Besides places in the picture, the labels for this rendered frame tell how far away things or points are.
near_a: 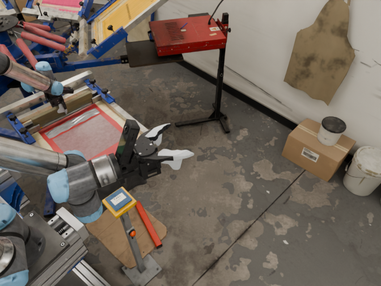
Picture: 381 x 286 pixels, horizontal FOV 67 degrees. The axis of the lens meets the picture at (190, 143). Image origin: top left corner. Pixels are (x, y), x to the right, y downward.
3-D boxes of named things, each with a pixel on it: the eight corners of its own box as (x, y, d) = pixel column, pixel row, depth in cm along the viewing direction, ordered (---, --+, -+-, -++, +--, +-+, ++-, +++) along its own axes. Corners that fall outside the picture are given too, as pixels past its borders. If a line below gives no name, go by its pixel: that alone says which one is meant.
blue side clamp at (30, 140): (39, 147, 176) (35, 139, 171) (31, 151, 174) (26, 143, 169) (20, 123, 191) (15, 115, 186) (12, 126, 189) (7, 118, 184)
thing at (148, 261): (162, 269, 219) (149, 200, 149) (138, 291, 208) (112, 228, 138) (144, 248, 229) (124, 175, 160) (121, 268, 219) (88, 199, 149)
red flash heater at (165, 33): (213, 25, 275) (214, 12, 266) (229, 49, 244) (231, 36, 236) (149, 32, 265) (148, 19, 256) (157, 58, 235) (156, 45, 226)
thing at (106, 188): (149, 182, 210) (142, 141, 179) (94, 221, 189) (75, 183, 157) (147, 179, 211) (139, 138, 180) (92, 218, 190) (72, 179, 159)
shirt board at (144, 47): (174, 45, 276) (174, 36, 271) (184, 67, 250) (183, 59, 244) (25, 62, 255) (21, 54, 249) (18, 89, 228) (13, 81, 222)
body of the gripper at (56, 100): (47, 102, 182) (40, 87, 173) (60, 97, 186) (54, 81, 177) (53, 108, 178) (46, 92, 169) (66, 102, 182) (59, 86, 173)
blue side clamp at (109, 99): (116, 106, 203) (114, 99, 198) (110, 109, 200) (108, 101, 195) (93, 88, 217) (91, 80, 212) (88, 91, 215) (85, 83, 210)
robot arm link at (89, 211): (97, 189, 89) (88, 166, 81) (108, 218, 82) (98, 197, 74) (71, 199, 86) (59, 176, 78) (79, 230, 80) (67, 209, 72)
